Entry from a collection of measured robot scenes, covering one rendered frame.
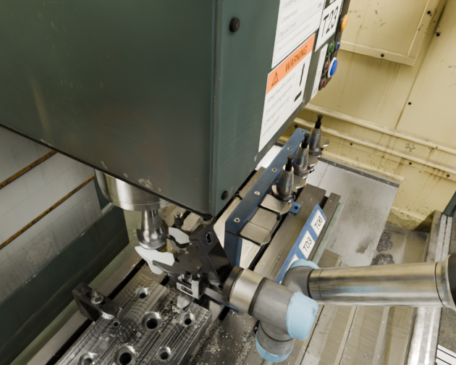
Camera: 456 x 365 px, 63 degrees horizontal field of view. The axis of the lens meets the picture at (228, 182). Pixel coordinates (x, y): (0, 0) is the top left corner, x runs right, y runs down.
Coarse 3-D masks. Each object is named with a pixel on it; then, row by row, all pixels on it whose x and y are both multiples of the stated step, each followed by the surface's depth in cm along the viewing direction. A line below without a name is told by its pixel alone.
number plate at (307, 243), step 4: (308, 232) 121; (304, 236) 119; (308, 236) 121; (304, 240) 118; (308, 240) 120; (312, 240) 121; (300, 244) 117; (304, 244) 118; (308, 244) 120; (312, 244) 121; (300, 248) 116; (304, 248) 117; (308, 248) 119; (304, 252) 117; (308, 252) 119
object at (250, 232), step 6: (246, 222) 87; (246, 228) 86; (252, 228) 86; (258, 228) 86; (264, 228) 86; (240, 234) 84; (246, 234) 84; (252, 234) 85; (258, 234) 85; (264, 234) 85; (270, 234) 85; (252, 240) 83; (258, 240) 83; (264, 240) 83
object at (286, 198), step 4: (272, 188) 95; (296, 188) 96; (272, 192) 95; (276, 192) 94; (292, 192) 95; (296, 192) 95; (276, 196) 94; (280, 196) 93; (284, 196) 93; (288, 196) 93; (292, 196) 96; (284, 200) 94; (288, 200) 95
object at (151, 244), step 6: (162, 222) 75; (168, 228) 74; (138, 234) 73; (162, 234) 73; (168, 234) 75; (138, 240) 74; (144, 240) 72; (150, 240) 72; (156, 240) 72; (162, 240) 73; (144, 246) 73; (150, 246) 73; (156, 246) 73; (162, 246) 74
